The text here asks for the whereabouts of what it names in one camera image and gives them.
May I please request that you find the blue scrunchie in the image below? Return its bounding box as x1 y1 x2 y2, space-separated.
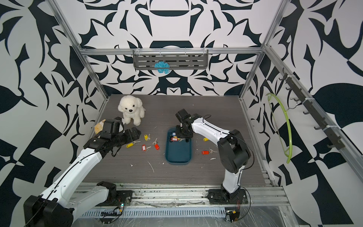
154 61 170 74

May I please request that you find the yellow paper bag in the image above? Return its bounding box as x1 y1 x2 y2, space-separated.
94 119 106 134

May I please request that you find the white cable duct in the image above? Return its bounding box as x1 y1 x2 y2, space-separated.
81 207 226 219

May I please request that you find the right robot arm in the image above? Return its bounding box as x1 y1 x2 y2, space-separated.
176 109 251 201

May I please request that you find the grey metal wall shelf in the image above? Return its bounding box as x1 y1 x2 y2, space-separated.
132 48 209 70

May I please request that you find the green hoop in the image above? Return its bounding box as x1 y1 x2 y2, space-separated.
266 93 293 164

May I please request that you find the silver key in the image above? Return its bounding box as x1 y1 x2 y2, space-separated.
144 134 151 141

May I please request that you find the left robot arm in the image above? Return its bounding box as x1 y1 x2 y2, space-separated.
23 117 141 227

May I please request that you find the white plush dog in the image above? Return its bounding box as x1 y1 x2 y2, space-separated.
118 95 145 126

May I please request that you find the black wall hook rail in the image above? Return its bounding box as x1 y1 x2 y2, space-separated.
282 69 346 150

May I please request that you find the teal plastic storage box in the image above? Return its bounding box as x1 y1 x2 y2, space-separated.
165 127 192 165

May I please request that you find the red white tag key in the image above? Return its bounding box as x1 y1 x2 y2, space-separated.
142 145 151 151

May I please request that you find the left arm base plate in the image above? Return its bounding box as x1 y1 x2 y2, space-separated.
96 190 133 207

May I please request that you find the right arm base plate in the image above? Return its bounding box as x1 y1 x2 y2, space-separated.
207 189 249 205

